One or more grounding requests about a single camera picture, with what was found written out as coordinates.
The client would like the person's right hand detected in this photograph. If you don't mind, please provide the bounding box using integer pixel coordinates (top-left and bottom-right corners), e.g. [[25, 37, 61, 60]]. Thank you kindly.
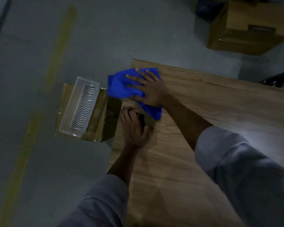
[[125, 68, 169, 108]]

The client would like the person's left hand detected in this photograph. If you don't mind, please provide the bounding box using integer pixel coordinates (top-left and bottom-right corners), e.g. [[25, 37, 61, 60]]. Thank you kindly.
[[119, 106, 150, 149]]

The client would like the blue cloth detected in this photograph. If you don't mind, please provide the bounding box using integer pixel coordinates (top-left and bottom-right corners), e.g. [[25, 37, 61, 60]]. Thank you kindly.
[[107, 67, 163, 121]]

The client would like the person's right forearm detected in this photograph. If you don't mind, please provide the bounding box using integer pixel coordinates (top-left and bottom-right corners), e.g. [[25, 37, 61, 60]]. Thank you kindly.
[[162, 94, 213, 152]]

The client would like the person's left forearm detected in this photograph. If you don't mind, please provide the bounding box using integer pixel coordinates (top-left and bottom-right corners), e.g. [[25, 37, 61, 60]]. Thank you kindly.
[[106, 145, 140, 187]]

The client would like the taped brown cardboard box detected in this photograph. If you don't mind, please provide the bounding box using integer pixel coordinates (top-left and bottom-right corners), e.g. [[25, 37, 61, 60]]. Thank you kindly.
[[56, 84, 123, 143]]

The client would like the clear plastic box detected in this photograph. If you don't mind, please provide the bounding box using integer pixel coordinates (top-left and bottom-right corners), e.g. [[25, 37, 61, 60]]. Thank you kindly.
[[58, 77, 101, 137]]

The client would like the wooden table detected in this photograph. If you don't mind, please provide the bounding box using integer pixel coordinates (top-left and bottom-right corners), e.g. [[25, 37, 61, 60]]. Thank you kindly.
[[106, 59, 284, 227]]

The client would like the dark blue small box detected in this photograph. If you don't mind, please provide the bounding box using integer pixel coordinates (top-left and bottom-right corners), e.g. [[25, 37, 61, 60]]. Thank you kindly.
[[195, 0, 225, 23]]

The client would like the light denim shirt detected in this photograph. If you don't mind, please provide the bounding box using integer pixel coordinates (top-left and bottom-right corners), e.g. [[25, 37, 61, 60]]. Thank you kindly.
[[56, 126, 284, 227]]

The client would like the black box with white label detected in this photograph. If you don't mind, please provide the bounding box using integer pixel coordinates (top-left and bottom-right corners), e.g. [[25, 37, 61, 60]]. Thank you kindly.
[[259, 69, 284, 88]]

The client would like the brown cardboard box with handle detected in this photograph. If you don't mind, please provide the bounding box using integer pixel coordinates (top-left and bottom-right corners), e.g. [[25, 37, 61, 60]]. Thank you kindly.
[[207, 0, 284, 56]]

